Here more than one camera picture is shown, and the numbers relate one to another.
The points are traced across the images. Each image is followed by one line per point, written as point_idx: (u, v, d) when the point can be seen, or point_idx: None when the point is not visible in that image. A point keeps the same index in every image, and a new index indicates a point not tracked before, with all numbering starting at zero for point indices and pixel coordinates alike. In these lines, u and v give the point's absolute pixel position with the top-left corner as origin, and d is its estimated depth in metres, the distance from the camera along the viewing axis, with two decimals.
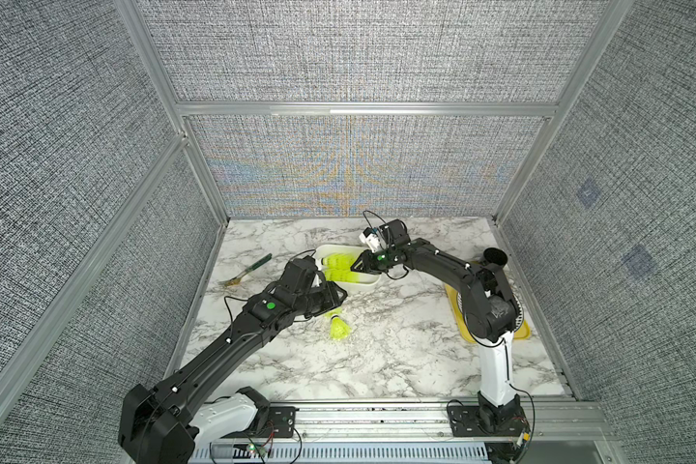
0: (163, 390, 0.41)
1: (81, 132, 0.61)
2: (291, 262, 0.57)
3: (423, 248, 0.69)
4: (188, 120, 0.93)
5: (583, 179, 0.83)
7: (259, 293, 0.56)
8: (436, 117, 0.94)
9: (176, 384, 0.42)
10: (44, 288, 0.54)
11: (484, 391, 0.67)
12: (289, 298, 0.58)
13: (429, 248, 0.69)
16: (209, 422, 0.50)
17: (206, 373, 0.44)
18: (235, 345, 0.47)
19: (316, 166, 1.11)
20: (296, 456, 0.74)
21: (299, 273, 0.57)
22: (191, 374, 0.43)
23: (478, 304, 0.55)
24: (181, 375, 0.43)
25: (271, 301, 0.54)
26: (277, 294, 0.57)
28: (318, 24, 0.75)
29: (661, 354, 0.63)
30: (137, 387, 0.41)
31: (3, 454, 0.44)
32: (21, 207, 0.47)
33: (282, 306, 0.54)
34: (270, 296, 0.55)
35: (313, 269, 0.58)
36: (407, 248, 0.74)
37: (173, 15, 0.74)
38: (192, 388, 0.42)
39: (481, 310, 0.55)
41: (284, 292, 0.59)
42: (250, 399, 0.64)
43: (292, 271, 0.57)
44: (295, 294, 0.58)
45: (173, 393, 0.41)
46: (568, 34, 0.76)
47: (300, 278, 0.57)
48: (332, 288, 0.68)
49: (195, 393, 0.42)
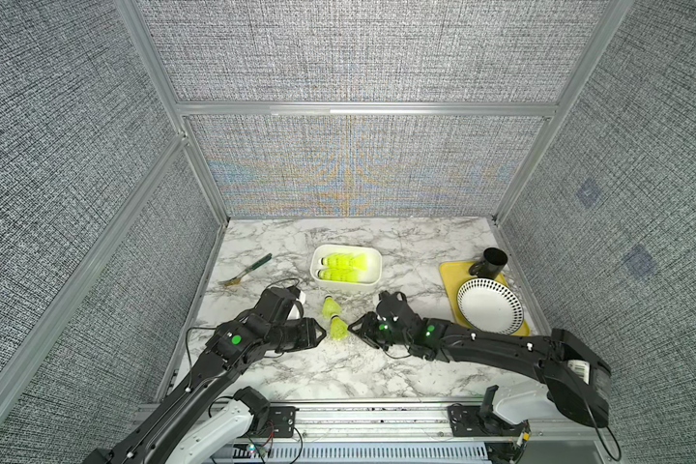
0: (118, 454, 0.39)
1: (82, 132, 0.61)
2: (268, 291, 0.54)
3: (455, 334, 0.57)
4: (188, 120, 0.93)
5: (583, 179, 0.83)
7: (229, 324, 0.50)
8: (436, 117, 0.94)
9: (132, 448, 0.40)
10: (44, 288, 0.54)
11: (495, 408, 0.64)
12: (262, 329, 0.54)
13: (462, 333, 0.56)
16: (189, 454, 0.50)
17: (162, 433, 0.41)
18: (195, 395, 0.44)
19: (316, 167, 1.11)
20: (296, 456, 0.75)
21: (275, 300, 0.53)
22: (147, 435, 0.40)
23: (578, 388, 0.41)
24: (136, 436, 0.40)
25: (238, 335, 0.49)
26: (250, 324, 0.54)
28: (318, 24, 0.75)
29: (661, 354, 0.63)
30: (93, 451, 0.39)
31: (3, 454, 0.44)
32: (21, 206, 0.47)
33: (250, 338, 0.49)
34: (239, 327, 0.50)
35: (292, 297, 0.55)
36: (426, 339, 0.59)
37: (173, 15, 0.74)
38: (149, 450, 0.40)
39: (582, 393, 0.41)
41: (257, 324, 0.54)
42: (245, 406, 0.63)
43: (270, 299, 0.54)
44: (268, 324, 0.53)
45: (130, 459, 0.39)
46: (568, 34, 0.76)
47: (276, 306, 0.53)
48: (310, 328, 0.63)
49: (154, 454, 0.40)
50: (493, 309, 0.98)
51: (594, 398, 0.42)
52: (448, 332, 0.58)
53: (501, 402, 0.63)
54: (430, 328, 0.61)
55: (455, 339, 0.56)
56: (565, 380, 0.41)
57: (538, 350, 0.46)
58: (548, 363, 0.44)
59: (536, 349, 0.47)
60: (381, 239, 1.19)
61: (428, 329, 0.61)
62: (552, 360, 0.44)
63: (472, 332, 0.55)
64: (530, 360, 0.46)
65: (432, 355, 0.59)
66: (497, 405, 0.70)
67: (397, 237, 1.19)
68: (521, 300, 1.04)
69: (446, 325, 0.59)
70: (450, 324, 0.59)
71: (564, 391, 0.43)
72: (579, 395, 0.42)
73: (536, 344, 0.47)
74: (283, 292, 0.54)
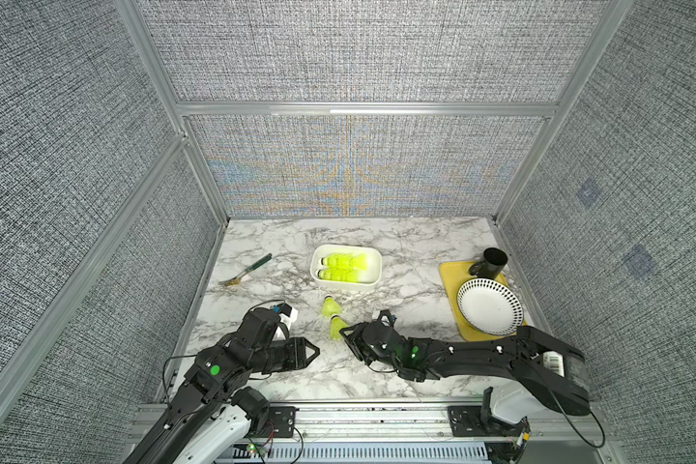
0: None
1: (82, 132, 0.61)
2: (250, 314, 0.52)
3: (436, 351, 0.58)
4: (188, 120, 0.93)
5: (583, 179, 0.83)
7: (210, 349, 0.49)
8: (436, 117, 0.94)
9: None
10: (44, 288, 0.54)
11: (494, 411, 0.64)
12: (245, 356, 0.52)
13: (443, 347, 0.58)
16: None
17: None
18: (176, 431, 0.43)
19: (316, 167, 1.11)
20: (296, 456, 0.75)
21: (258, 325, 0.51)
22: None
23: (541, 380, 0.42)
24: None
25: (217, 365, 0.48)
26: (232, 350, 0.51)
28: (318, 24, 0.75)
29: (661, 354, 0.63)
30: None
31: (3, 454, 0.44)
32: (21, 206, 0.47)
33: (231, 368, 0.47)
34: (220, 354, 0.49)
35: (275, 320, 0.54)
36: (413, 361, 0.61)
37: (173, 15, 0.74)
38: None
39: (548, 384, 0.42)
41: (239, 349, 0.53)
42: (240, 412, 0.63)
43: (250, 323, 0.52)
44: (250, 351, 0.52)
45: None
46: (568, 34, 0.76)
47: (260, 332, 0.52)
48: (299, 348, 0.61)
49: None
50: (492, 308, 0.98)
51: (562, 385, 0.43)
52: (429, 350, 0.60)
53: (497, 403, 0.63)
54: (414, 348, 0.63)
55: (436, 356, 0.58)
56: (533, 376, 0.43)
57: (507, 351, 0.48)
58: (516, 363, 0.46)
59: (505, 349, 0.49)
60: (381, 238, 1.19)
61: (413, 350, 0.63)
62: (520, 360, 0.46)
63: (450, 345, 0.57)
64: (501, 362, 0.48)
65: (422, 376, 0.60)
66: (495, 407, 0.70)
67: (397, 237, 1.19)
68: (521, 300, 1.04)
69: (426, 342, 0.61)
70: (432, 341, 0.61)
71: (536, 389, 0.45)
72: (545, 386, 0.43)
73: (506, 346, 0.49)
74: (267, 313, 0.53)
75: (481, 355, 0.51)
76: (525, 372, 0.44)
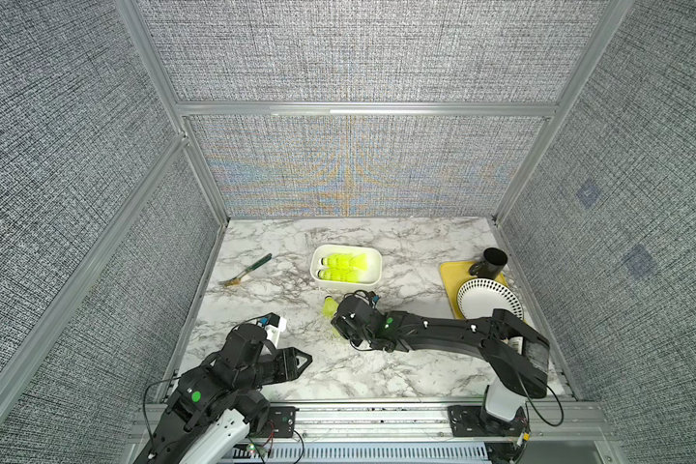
0: None
1: (81, 132, 0.61)
2: (234, 332, 0.50)
3: (411, 324, 0.58)
4: (188, 120, 0.93)
5: (583, 179, 0.83)
7: (192, 372, 0.48)
8: (436, 117, 0.94)
9: None
10: (44, 288, 0.54)
11: (488, 407, 0.64)
12: (228, 377, 0.51)
13: (416, 324, 0.58)
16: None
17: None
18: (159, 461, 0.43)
19: (316, 166, 1.11)
20: (298, 456, 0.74)
21: (243, 344, 0.49)
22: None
23: (511, 361, 0.44)
24: None
25: (197, 392, 0.46)
26: (216, 372, 0.49)
28: (318, 24, 0.75)
29: (661, 354, 0.63)
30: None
31: (3, 454, 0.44)
32: (21, 207, 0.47)
33: (212, 393, 0.46)
34: (204, 376, 0.48)
35: (262, 336, 0.52)
36: (389, 333, 0.60)
37: (173, 15, 0.74)
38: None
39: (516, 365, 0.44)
41: (222, 370, 0.52)
42: (238, 414, 0.63)
43: (235, 341, 0.50)
44: (235, 371, 0.50)
45: None
46: (568, 34, 0.76)
47: (245, 349, 0.50)
48: (289, 359, 0.59)
49: None
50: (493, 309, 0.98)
51: (531, 369, 0.44)
52: (403, 322, 0.60)
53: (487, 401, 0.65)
54: (389, 320, 0.63)
55: (411, 328, 0.58)
56: (500, 354, 0.44)
57: (481, 331, 0.49)
58: (489, 343, 0.47)
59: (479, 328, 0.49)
60: (381, 238, 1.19)
61: (388, 321, 0.62)
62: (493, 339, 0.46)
63: (425, 321, 0.57)
64: (473, 339, 0.49)
65: (392, 346, 0.60)
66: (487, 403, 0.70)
67: (397, 237, 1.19)
68: (521, 300, 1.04)
69: (403, 314, 0.61)
70: (408, 314, 0.61)
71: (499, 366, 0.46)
72: (512, 365, 0.44)
73: (479, 326, 0.50)
74: (252, 331, 0.52)
75: (455, 333, 0.51)
76: (495, 351, 0.45)
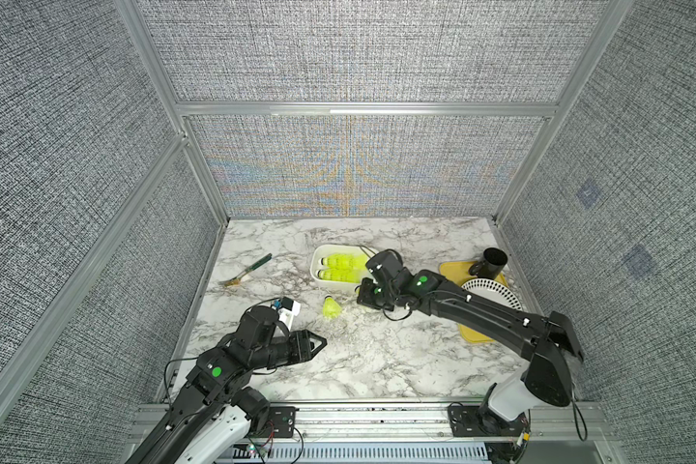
0: None
1: (81, 132, 0.61)
2: (247, 314, 0.51)
3: (449, 292, 0.53)
4: (188, 120, 0.93)
5: (583, 179, 0.83)
7: (210, 351, 0.50)
8: (436, 117, 0.94)
9: None
10: (44, 288, 0.54)
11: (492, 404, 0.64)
12: (245, 357, 0.53)
13: (454, 294, 0.53)
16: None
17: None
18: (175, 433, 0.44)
19: (316, 166, 1.11)
20: (297, 456, 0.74)
21: (255, 326, 0.51)
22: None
23: (561, 373, 0.42)
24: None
25: (217, 367, 0.48)
26: (232, 352, 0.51)
28: (318, 24, 0.75)
29: (661, 354, 0.63)
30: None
31: (3, 454, 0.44)
32: (21, 207, 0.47)
33: (232, 370, 0.48)
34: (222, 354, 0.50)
35: (275, 318, 0.53)
36: (418, 290, 0.56)
37: (172, 15, 0.74)
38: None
39: (563, 379, 0.42)
41: (238, 350, 0.53)
42: (240, 412, 0.63)
43: (247, 324, 0.51)
44: (249, 351, 0.52)
45: None
46: (568, 34, 0.76)
47: (257, 331, 0.51)
48: (302, 341, 0.60)
49: None
50: None
51: (570, 384, 0.43)
52: (439, 286, 0.55)
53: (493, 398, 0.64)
54: (421, 277, 0.57)
55: (449, 296, 0.53)
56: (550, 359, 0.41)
57: (534, 328, 0.45)
58: (541, 343, 0.43)
59: (533, 326, 0.45)
60: (381, 239, 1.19)
61: (420, 278, 0.57)
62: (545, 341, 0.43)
63: (470, 294, 0.52)
64: (520, 335, 0.46)
65: (418, 304, 0.56)
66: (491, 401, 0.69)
67: (397, 237, 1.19)
68: (521, 300, 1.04)
69: (438, 278, 0.56)
70: (447, 280, 0.55)
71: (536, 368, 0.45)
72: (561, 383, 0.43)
73: (533, 322, 0.46)
74: (265, 313, 0.53)
75: (504, 317, 0.48)
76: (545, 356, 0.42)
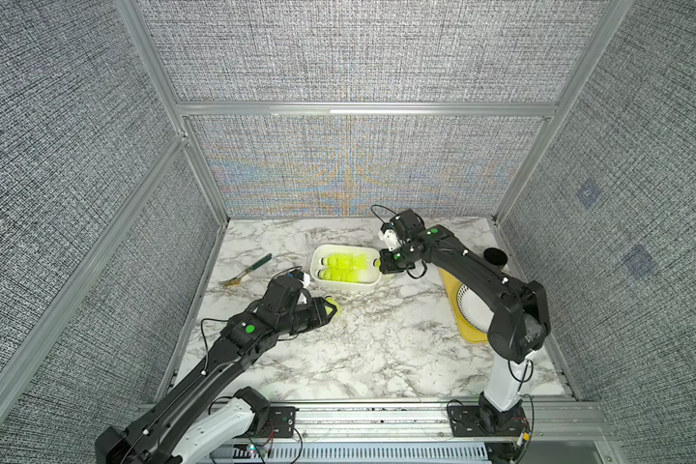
0: (134, 432, 0.40)
1: (82, 132, 0.61)
2: (274, 280, 0.54)
3: (450, 246, 0.59)
4: (188, 120, 0.93)
5: (583, 179, 0.83)
7: (240, 314, 0.53)
8: (436, 117, 0.94)
9: (148, 425, 0.40)
10: (44, 288, 0.54)
11: (491, 395, 0.66)
12: (272, 320, 0.56)
13: (457, 246, 0.59)
16: (195, 446, 0.50)
17: (178, 412, 0.42)
18: (209, 379, 0.45)
19: (316, 166, 1.11)
20: (296, 456, 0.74)
21: (282, 291, 0.54)
22: (162, 414, 0.41)
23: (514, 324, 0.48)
24: (153, 414, 0.41)
25: (250, 325, 0.51)
26: (260, 315, 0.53)
28: (318, 24, 0.75)
29: (661, 354, 0.63)
30: (109, 429, 0.40)
31: (3, 454, 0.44)
32: (21, 207, 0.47)
33: (263, 330, 0.51)
34: (251, 317, 0.53)
35: (300, 286, 0.56)
36: (423, 236, 0.63)
37: (173, 15, 0.74)
38: (164, 429, 0.40)
39: (515, 330, 0.48)
41: (266, 313, 0.56)
42: (246, 403, 0.64)
43: (275, 289, 0.54)
44: (276, 314, 0.55)
45: (145, 436, 0.40)
46: (568, 34, 0.76)
47: (284, 296, 0.54)
48: (321, 306, 0.64)
49: (167, 434, 0.40)
50: None
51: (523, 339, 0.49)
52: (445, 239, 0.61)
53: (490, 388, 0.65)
54: (432, 230, 0.63)
55: (449, 246, 0.59)
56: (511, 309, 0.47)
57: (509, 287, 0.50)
58: (507, 296, 0.49)
59: (510, 285, 0.50)
60: (381, 239, 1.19)
61: (430, 230, 0.63)
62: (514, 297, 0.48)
63: (466, 250, 0.58)
64: (496, 287, 0.51)
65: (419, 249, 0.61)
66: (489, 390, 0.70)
67: None
68: None
69: (448, 235, 0.61)
70: (452, 237, 0.61)
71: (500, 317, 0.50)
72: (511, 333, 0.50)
73: (512, 282, 0.51)
74: (291, 280, 0.55)
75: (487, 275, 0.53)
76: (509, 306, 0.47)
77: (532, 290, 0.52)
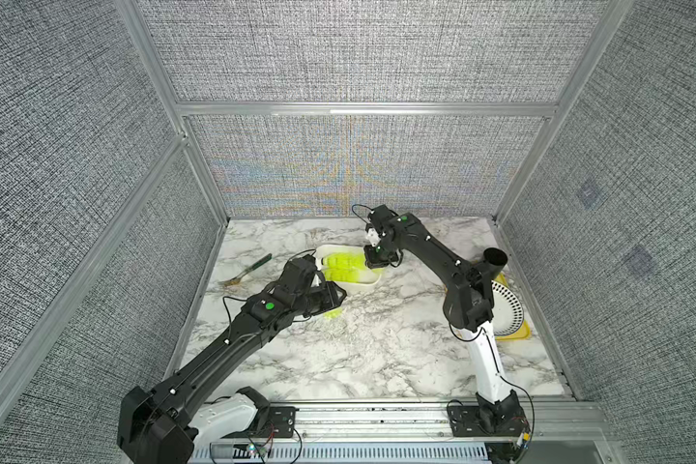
0: (160, 391, 0.41)
1: (81, 132, 0.61)
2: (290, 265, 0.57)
3: (417, 230, 0.68)
4: (188, 120, 0.93)
5: (583, 179, 0.83)
7: (259, 294, 0.55)
8: (436, 117, 0.94)
9: (174, 386, 0.42)
10: (44, 288, 0.54)
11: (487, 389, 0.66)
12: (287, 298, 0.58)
13: (421, 232, 0.67)
16: (207, 423, 0.50)
17: (205, 375, 0.43)
18: (233, 347, 0.47)
19: (316, 166, 1.11)
20: (296, 456, 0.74)
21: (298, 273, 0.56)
22: (188, 376, 0.43)
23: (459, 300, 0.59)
24: (178, 377, 0.43)
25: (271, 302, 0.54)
26: (277, 295, 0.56)
28: (318, 24, 0.75)
29: (661, 354, 0.63)
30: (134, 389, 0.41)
31: (3, 454, 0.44)
32: (21, 207, 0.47)
33: (280, 306, 0.53)
34: (269, 297, 0.55)
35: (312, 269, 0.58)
36: (395, 222, 0.71)
37: (173, 15, 0.74)
38: (190, 390, 0.42)
39: (460, 304, 0.59)
41: (283, 292, 0.58)
42: (249, 399, 0.64)
43: (292, 272, 0.57)
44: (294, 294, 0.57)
45: (171, 395, 0.41)
46: (568, 34, 0.76)
47: (300, 278, 0.56)
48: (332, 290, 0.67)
49: (193, 395, 0.42)
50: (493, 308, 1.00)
51: (471, 311, 0.60)
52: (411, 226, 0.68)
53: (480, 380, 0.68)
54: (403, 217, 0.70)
55: (417, 232, 0.67)
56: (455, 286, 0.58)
57: (461, 266, 0.59)
58: (455, 275, 0.59)
59: (461, 266, 0.59)
60: None
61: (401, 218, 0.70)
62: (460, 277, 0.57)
63: (427, 235, 0.66)
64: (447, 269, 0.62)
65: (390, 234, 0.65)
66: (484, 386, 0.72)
67: None
68: (521, 300, 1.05)
69: (416, 221, 0.69)
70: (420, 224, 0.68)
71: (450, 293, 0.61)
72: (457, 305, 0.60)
73: (463, 262, 0.60)
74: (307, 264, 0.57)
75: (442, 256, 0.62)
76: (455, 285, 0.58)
77: (479, 273, 0.62)
